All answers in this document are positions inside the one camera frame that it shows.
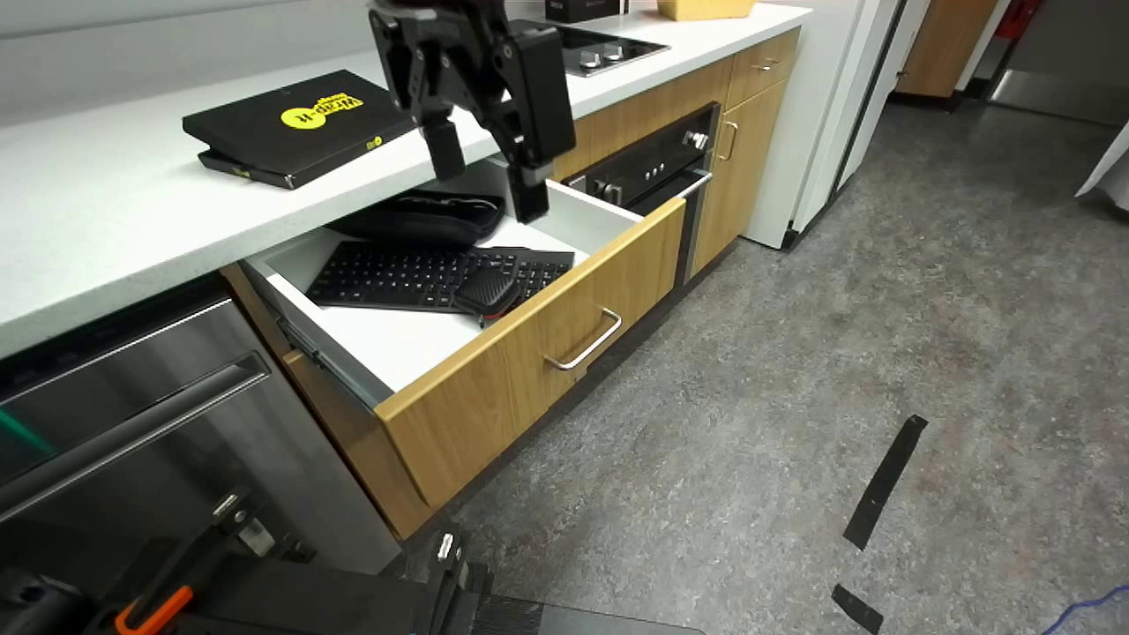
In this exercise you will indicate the wooden drawer with white interior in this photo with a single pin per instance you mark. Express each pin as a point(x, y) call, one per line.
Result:
point(515, 365)

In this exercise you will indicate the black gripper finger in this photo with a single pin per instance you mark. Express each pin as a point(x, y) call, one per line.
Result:
point(526, 192)
point(441, 146)

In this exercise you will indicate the orange and black clamp tool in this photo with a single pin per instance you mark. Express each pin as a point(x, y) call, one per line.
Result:
point(188, 567)

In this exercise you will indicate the brown wooden door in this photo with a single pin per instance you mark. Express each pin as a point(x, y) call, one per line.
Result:
point(948, 43)

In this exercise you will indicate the light wooden box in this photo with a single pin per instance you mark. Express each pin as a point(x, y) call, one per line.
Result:
point(706, 9)

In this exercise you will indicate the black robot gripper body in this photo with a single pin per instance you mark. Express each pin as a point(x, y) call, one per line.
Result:
point(515, 89)

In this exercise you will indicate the stainless steel dishwasher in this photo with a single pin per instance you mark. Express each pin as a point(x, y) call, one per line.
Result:
point(177, 447)

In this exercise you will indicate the black cooktop with knobs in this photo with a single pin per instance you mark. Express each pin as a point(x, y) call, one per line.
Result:
point(603, 49)

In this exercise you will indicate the black soft pouch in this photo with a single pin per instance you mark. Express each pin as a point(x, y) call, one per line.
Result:
point(425, 216)

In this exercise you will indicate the white furniture piece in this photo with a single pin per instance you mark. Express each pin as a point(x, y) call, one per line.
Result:
point(1109, 169)

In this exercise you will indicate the white refrigerator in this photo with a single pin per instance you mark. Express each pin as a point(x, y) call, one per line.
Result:
point(822, 106)

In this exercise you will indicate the black computer keyboard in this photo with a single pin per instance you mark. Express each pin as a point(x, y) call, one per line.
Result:
point(400, 277)

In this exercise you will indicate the long black floor tape strip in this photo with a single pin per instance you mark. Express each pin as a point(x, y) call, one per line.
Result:
point(885, 480)

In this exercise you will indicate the black built-in oven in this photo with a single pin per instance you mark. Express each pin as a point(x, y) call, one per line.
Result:
point(653, 169)

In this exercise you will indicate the wooden cabinet door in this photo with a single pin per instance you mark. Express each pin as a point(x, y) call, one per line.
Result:
point(745, 153)

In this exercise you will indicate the small black remote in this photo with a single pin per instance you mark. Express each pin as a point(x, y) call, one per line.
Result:
point(489, 292)

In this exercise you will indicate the black countertop appliance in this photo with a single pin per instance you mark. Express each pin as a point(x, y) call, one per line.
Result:
point(585, 9)

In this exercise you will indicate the black box with yellow logo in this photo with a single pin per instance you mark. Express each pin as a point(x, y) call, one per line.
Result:
point(293, 127)

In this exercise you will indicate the short black floor tape strip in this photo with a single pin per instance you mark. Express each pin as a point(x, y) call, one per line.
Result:
point(860, 608)

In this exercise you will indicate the red object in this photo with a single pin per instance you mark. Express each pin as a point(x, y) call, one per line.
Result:
point(1019, 19)

